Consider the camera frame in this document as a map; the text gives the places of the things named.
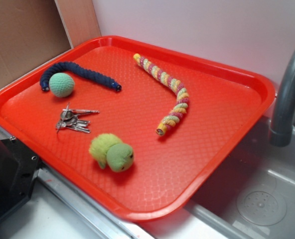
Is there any silver bunch of keys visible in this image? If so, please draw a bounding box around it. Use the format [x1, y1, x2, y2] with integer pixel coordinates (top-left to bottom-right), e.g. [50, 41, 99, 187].
[56, 102, 100, 134]

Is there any grey plastic sink basin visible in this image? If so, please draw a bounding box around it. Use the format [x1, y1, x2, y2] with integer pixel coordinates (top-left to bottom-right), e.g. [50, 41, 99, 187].
[186, 118, 295, 239]

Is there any grey toy faucet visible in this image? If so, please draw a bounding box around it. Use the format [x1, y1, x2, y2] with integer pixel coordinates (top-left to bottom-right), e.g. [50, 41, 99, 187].
[269, 51, 295, 147]

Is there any brown cardboard panel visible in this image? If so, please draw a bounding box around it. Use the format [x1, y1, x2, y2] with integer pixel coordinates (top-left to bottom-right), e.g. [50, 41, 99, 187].
[0, 0, 101, 89]

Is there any green plush turtle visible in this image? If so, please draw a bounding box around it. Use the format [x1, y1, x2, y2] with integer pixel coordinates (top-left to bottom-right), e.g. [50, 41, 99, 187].
[89, 133, 134, 173]

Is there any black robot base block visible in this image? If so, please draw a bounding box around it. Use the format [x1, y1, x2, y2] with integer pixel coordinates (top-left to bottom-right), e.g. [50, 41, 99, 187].
[0, 139, 40, 222]

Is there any red plastic tray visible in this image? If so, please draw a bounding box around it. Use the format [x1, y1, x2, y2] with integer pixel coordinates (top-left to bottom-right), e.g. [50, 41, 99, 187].
[0, 36, 275, 222]

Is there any multicolour twisted rope toy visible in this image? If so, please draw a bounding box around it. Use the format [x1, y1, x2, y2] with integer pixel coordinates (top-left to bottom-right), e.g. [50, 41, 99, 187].
[133, 53, 189, 136]

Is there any light green knitted ball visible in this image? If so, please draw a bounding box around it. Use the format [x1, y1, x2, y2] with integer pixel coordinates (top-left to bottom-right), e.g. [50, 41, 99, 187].
[49, 73, 75, 98]

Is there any dark blue twisted rope toy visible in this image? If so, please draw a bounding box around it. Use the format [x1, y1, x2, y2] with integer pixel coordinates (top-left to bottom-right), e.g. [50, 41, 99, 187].
[39, 61, 122, 92]

